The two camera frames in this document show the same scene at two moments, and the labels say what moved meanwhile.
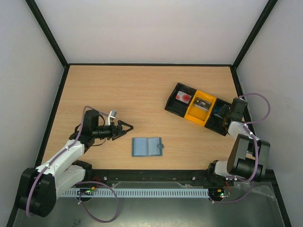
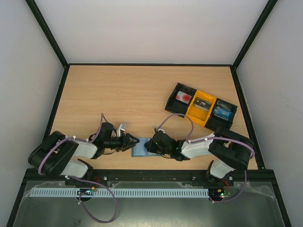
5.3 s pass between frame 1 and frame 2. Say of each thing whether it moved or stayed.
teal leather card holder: stayed
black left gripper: moved
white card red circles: stayed
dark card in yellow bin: stayed
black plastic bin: stayed
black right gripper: moved
